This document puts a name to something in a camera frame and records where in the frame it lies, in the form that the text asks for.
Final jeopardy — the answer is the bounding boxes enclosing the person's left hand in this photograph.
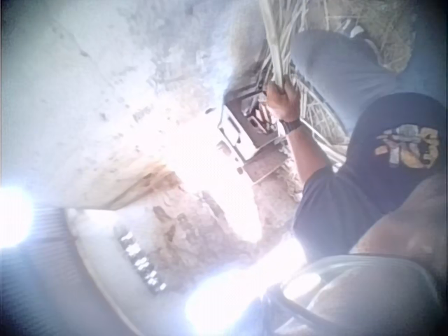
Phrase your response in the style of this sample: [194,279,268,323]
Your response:
[265,83,302,123]

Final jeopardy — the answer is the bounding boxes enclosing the bundle of pale reed strips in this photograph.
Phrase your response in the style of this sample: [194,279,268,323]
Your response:
[257,0,337,92]

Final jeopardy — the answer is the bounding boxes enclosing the black wrist band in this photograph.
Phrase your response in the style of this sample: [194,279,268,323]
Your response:
[279,118,303,135]

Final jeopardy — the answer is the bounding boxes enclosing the person's legs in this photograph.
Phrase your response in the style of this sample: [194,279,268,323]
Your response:
[289,24,448,134]

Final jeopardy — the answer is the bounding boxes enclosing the heap of dry straw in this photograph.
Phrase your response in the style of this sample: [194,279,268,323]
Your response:
[314,0,419,74]

